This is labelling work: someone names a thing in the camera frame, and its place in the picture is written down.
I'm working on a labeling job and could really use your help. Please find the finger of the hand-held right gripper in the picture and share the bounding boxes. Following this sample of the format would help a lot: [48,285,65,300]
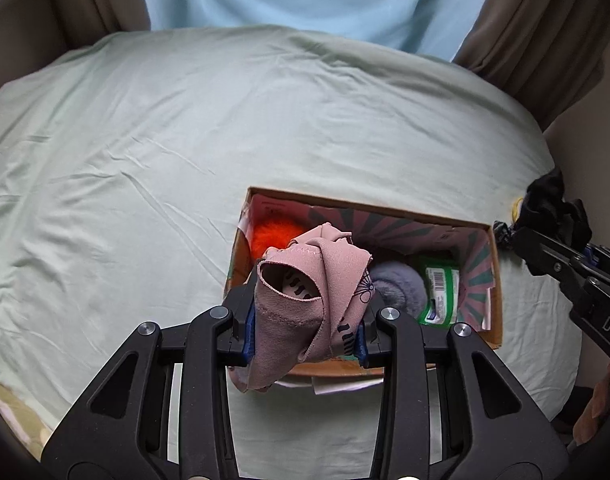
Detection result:
[582,244,610,277]
[512,226,595,292]

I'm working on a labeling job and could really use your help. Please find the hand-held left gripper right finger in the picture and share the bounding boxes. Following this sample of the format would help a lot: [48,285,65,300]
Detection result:
[352,305,571,480]

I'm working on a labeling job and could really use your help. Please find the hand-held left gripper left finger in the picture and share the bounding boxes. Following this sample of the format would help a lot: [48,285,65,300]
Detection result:
[41,285,259,480]

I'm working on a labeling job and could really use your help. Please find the black scrunchie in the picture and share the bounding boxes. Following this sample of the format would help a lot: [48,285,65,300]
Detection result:
[515,166,592,249]

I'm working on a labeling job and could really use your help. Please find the pink fabric sock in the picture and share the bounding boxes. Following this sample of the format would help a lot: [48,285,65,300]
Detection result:
[235,222,374,394]

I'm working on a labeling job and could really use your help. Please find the grey fluffy scrunchie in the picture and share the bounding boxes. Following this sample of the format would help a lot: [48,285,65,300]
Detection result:
[370,260,429,319]

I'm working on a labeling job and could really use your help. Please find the orange fluffy pompom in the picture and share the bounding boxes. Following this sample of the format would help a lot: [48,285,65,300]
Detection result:
[249,219,306,259]

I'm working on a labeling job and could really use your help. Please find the green tissue packet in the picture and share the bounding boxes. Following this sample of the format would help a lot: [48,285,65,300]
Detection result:
[417,255,461,325]

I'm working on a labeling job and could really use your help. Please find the cardboard box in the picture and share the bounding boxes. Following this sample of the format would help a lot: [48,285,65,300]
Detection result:
[220,186,504,394]

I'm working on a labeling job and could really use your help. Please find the person's right hand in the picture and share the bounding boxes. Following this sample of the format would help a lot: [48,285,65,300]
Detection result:
[572,360,610,448]

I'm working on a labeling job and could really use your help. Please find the light blue hanging cloth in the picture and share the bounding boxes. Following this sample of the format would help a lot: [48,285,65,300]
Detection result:
[135,0,501,59]

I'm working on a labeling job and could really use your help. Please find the beige upholstered headboard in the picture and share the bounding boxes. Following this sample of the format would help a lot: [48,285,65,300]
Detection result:
[0,0,93,92]

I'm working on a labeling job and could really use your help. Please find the black and white hair tie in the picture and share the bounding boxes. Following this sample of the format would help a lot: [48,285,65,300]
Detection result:
[492,220,516,250]

